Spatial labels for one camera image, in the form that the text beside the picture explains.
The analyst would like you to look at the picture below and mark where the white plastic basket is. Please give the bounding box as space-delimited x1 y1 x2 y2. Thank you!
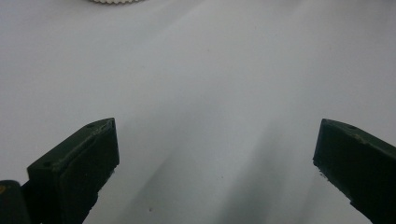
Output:
88 0 148 6

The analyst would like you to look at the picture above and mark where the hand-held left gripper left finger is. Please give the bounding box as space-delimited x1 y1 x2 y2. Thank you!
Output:
21 117 120 224

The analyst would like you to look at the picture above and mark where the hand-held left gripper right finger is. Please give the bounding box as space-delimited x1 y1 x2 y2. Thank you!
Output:
312 118 396 224

